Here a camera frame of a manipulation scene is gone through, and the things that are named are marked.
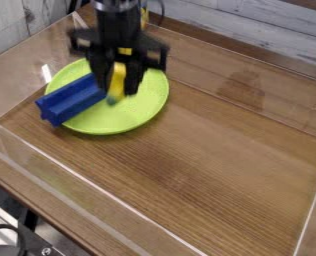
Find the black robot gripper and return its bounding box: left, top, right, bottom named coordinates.
left=67, top=8, right=170, bottom=96

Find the clear acrylic front wall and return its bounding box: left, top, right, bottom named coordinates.
left=0, top=125, right=208, bottom=256

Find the black cable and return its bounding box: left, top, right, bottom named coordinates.
left=0, top=223, right=33, bottom=256

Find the blue plastic block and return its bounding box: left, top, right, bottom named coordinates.
left=35, top=74, right=106, bottom=127

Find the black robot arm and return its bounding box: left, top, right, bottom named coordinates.
left=67, top=0, right=170, bottom=96

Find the yellow labelled can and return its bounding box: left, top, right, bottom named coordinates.
left=141, top=6, right=149, bottom=30

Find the black metal stand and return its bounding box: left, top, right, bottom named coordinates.
left=18, top=207, right=65, bottom=256

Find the green round plate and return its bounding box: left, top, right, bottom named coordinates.
left=45, top=58, right=170, bottom=136

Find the yellow toy banana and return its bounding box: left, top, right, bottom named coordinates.
left=105, top=47, right=134, bottom=106

